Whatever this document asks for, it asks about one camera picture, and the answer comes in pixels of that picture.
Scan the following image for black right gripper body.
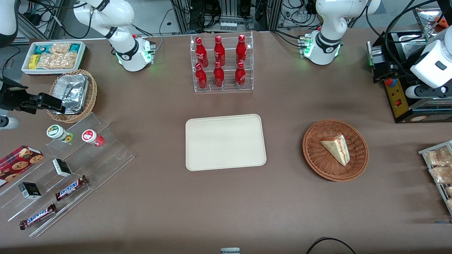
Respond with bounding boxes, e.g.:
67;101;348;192
0;78;40;114

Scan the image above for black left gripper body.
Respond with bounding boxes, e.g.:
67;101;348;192
383;62;412;84

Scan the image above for triangle sandwich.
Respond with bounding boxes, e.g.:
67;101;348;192
320;134;350;167

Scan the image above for light wicker basket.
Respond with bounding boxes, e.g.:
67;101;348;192
47;69;98;123

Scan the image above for brown wicker basket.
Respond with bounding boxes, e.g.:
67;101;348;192
302;119;369;182

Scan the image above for beige plastic tray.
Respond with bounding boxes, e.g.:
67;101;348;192
185;114;267;172

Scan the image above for silver box with green light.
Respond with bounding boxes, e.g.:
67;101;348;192
367;41;385;67

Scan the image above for silver foil container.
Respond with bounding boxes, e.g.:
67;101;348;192
53;74;89;114

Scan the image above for green lid yogurt cup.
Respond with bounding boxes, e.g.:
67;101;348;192
46;125;74;143

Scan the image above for black food warmer cabinet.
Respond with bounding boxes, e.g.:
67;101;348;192
373;5;452;124

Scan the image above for steel pan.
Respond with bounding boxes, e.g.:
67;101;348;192
401;33;429;59

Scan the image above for clear bag of crackers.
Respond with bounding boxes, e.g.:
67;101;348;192
49;43;72;54
37;52;79;69

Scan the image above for red lid yogurt cup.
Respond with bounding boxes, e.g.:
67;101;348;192
82;129;105;147

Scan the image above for white plastic snack bin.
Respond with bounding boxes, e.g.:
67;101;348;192
21;41;87;75

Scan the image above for small black carton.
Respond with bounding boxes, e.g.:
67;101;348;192
18;182;42;200
52;158;72;177

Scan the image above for red cookie box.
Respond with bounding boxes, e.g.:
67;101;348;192
0;145;44;188

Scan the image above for clear acrylic stepped display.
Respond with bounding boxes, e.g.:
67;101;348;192
0;112;135;237

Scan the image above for snickers chocolate bar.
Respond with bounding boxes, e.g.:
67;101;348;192
55;175;89;201
19;203;57;230

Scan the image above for clear bag of pastry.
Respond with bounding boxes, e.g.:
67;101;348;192
429;165;452;184
424;146;452;167

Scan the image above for red cola bottle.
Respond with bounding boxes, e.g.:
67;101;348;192
214;62;225;88
195;63;208;90
214;36;226;66
195;37;209;68
236;35;247;65
235;62;246;87

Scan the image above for clear acrylic bottle rack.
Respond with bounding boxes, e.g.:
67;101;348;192
190;32;254;93

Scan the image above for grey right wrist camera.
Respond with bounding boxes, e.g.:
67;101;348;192
0;116;20;131

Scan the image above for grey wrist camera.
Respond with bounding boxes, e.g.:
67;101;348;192
0;116;20;131
405;84;452;99

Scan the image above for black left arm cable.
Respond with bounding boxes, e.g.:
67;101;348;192
383;0;428;80

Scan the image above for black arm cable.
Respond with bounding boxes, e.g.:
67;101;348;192
383;0;428;80
21;0;94;39

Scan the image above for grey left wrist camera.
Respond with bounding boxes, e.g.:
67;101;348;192
405;84;452;99

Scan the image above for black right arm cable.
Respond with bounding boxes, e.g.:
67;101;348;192
21;0;94;39

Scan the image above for black cable loop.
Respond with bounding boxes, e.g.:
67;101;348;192
306;237;357;254

